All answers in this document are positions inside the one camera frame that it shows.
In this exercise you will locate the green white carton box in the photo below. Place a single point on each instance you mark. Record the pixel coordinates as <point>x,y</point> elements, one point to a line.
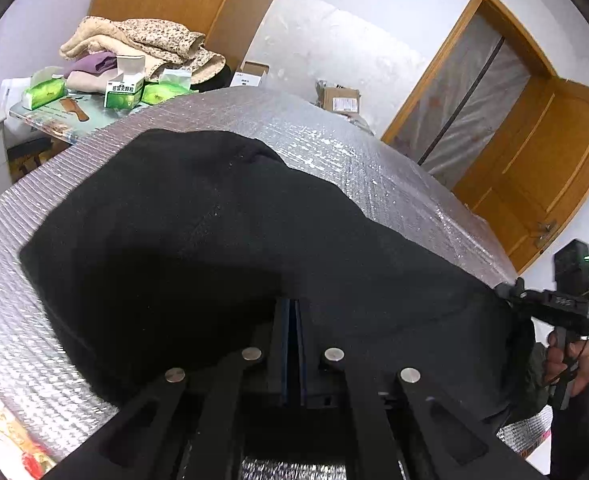
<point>124,91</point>

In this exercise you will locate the brown wooden comb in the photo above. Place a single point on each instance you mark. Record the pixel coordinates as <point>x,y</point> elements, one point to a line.
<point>70,106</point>

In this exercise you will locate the black garment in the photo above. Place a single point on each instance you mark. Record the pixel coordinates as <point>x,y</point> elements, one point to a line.
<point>171,253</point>

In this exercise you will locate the translucent plastic door curtain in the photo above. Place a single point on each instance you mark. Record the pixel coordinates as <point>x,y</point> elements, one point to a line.
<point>465,104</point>

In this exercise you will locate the illustrated flat gift box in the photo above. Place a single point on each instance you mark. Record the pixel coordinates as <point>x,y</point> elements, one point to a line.
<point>55,122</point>

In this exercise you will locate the pink folded cloth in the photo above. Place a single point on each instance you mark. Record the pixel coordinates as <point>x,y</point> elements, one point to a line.
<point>89,83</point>

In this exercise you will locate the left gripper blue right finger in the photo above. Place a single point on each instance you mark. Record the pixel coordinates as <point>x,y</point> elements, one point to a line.
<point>320,366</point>

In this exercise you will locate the orange wooden door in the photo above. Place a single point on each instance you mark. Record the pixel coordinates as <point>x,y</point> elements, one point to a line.
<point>533,176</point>

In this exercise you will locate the floral bed quilt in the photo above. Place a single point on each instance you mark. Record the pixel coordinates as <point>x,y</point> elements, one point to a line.
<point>20,456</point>

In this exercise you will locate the white small cardboard box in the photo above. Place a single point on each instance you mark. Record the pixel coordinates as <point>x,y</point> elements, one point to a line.
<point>251,74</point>

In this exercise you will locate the person's right black sleeve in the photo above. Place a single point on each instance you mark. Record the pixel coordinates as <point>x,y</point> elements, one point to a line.
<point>569,458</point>

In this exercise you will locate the green tissue pack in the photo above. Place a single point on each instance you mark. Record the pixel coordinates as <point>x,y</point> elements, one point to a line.
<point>171,83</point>
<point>46,85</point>

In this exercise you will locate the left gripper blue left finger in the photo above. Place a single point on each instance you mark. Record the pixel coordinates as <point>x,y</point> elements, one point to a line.
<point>277,362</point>

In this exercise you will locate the person's right hand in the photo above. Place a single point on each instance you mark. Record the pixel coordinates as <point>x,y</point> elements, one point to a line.
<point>557,360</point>

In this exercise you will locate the beige floral blanket pile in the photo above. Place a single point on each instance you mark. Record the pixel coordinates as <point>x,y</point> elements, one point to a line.
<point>163,44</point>

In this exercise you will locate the brown cardboard box with label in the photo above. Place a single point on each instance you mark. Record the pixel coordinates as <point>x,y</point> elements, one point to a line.
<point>338,99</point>

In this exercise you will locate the purple folded cloth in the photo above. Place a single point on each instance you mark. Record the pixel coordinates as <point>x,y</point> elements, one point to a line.
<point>93,64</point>

